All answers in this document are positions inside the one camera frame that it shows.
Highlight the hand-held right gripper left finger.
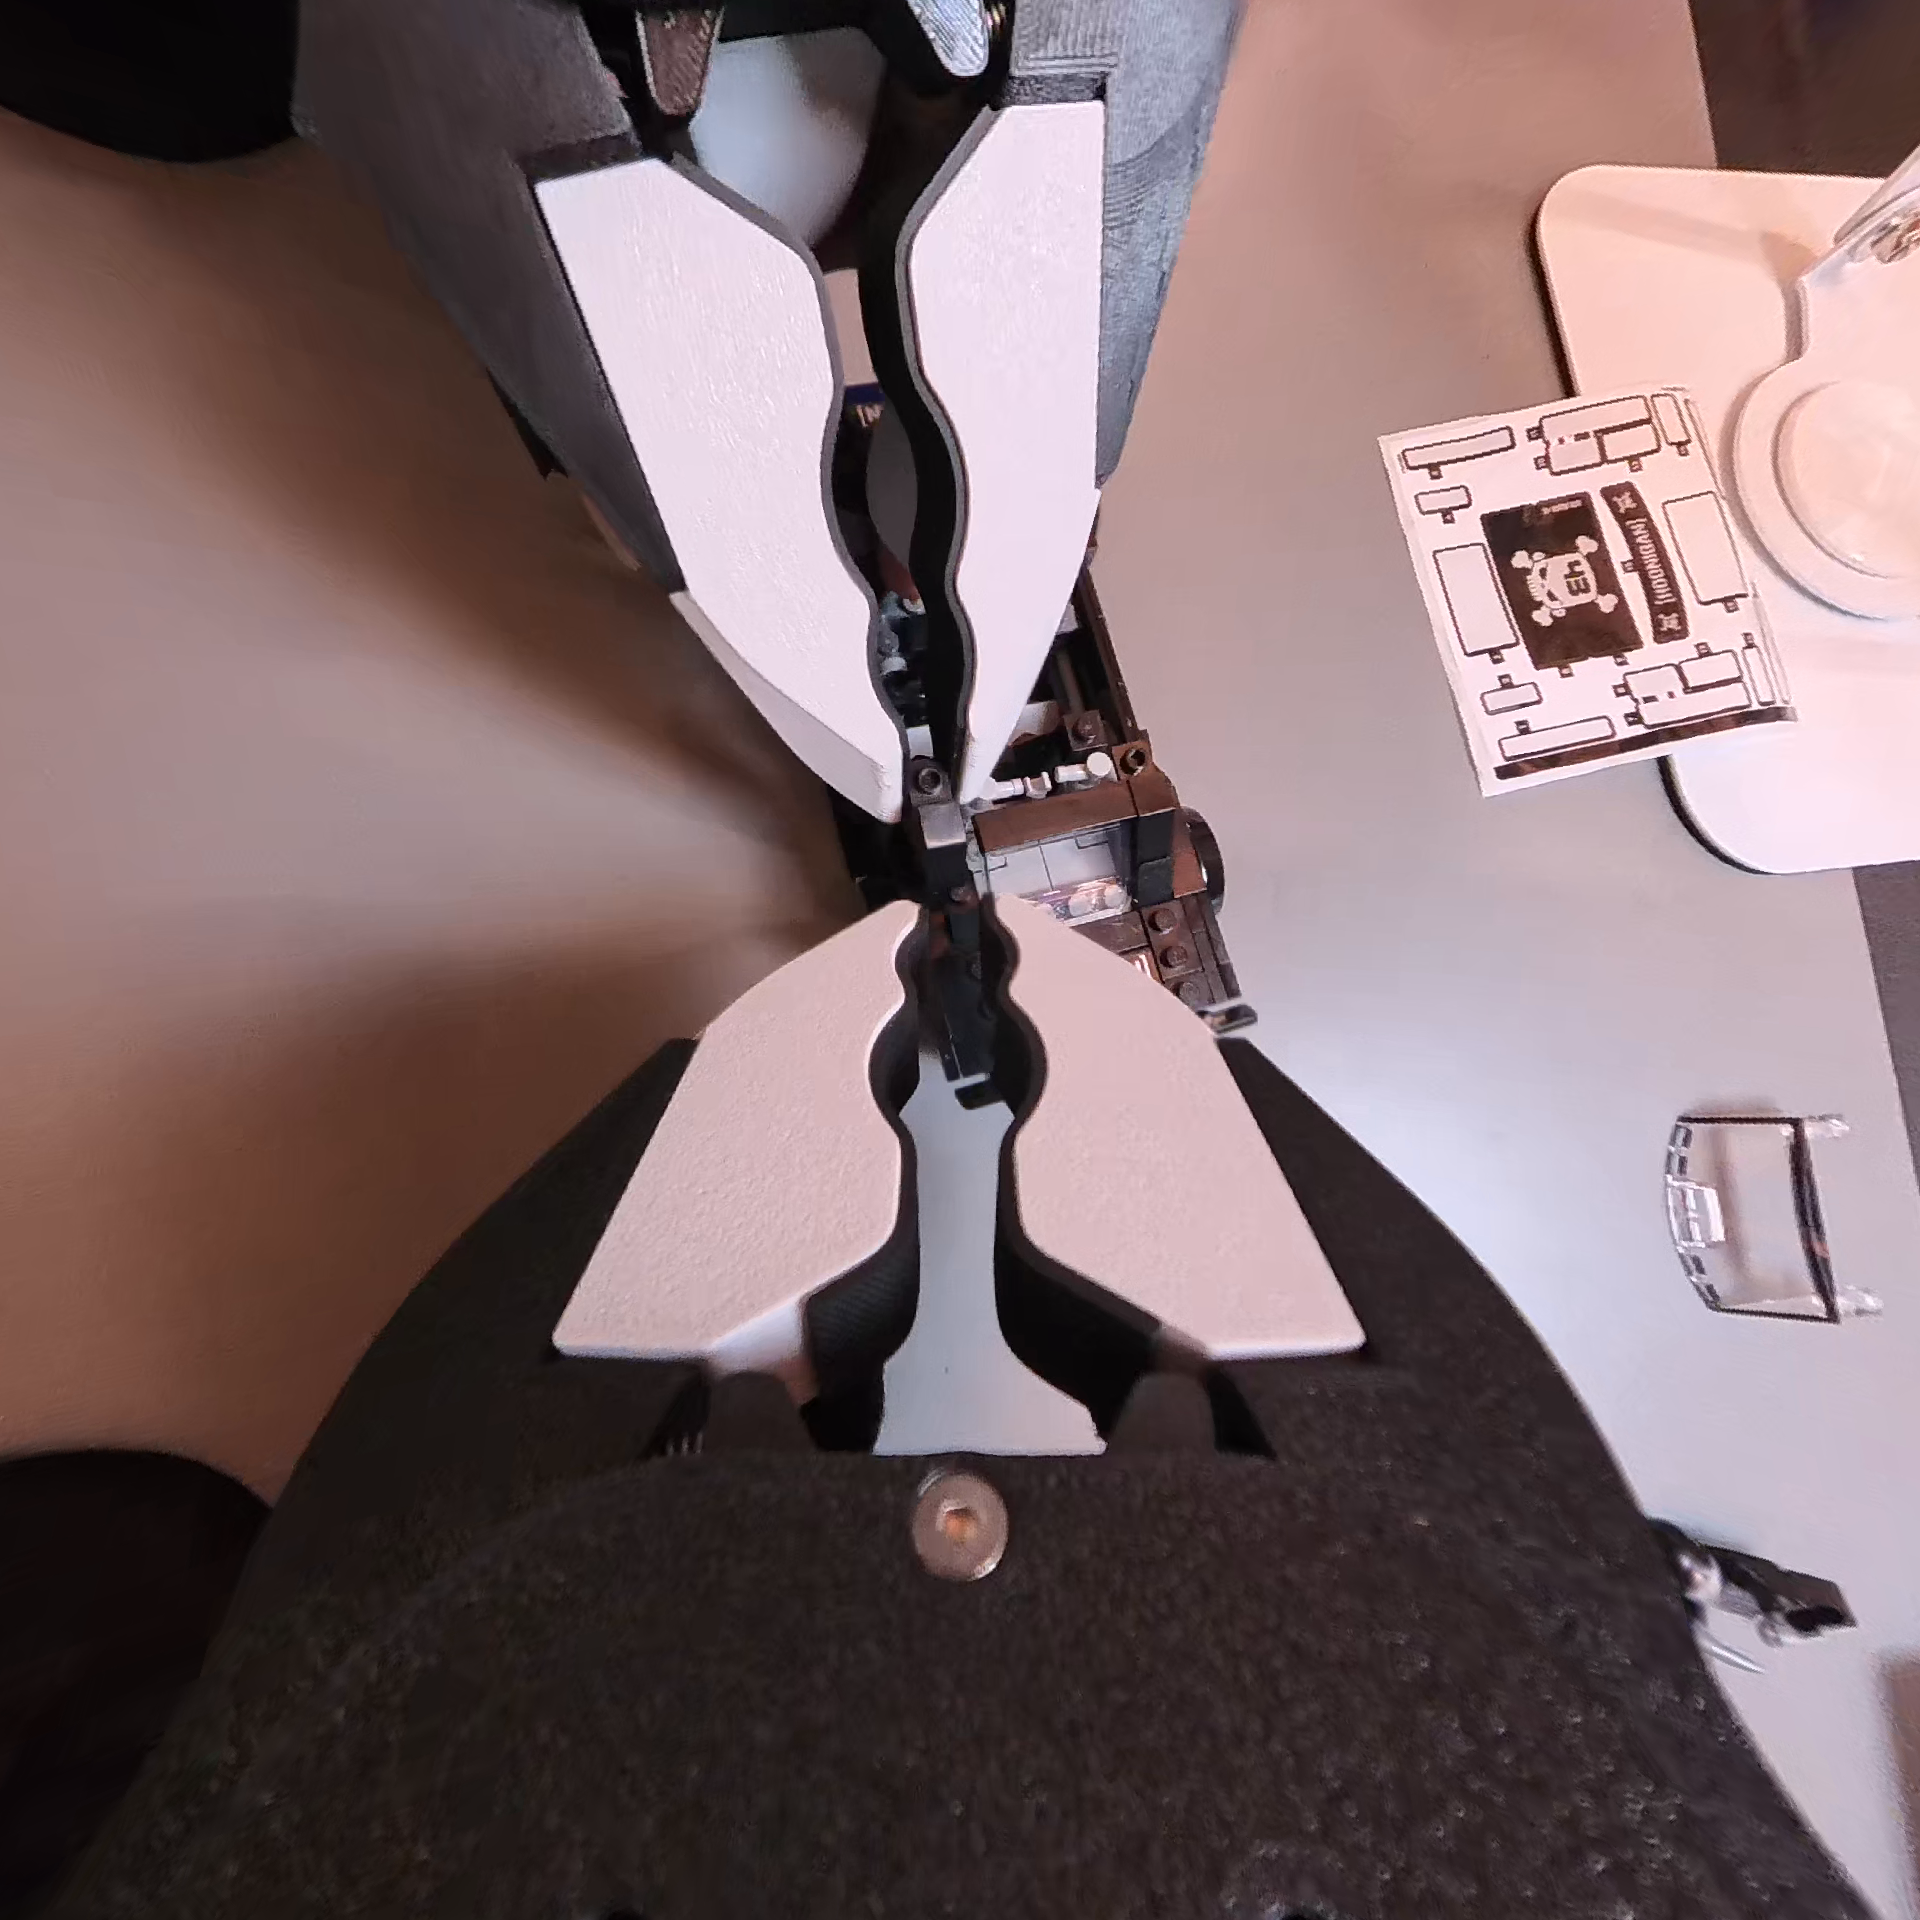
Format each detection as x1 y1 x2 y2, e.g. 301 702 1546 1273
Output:
556 899 926 1411

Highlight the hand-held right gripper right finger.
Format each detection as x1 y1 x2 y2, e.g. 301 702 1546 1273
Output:
993 899 1368 1441

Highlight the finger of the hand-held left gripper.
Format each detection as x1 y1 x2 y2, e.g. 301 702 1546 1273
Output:
901 105 1113 789
536 151 912 821

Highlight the black lego car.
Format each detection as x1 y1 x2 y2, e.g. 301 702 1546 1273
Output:
842 301 1262 1038

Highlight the clear lego windshield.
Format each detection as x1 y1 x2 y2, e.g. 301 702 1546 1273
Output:
1659 1103 1883 1320

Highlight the black lego axle assembly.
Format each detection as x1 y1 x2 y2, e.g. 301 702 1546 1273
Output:
1646 1515 1857 1665

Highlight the sticker sheet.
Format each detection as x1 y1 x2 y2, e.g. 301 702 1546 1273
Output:
1381 384 1796 797

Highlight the white booklet stand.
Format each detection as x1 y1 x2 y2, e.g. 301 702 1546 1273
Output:
1537 167 1920 877

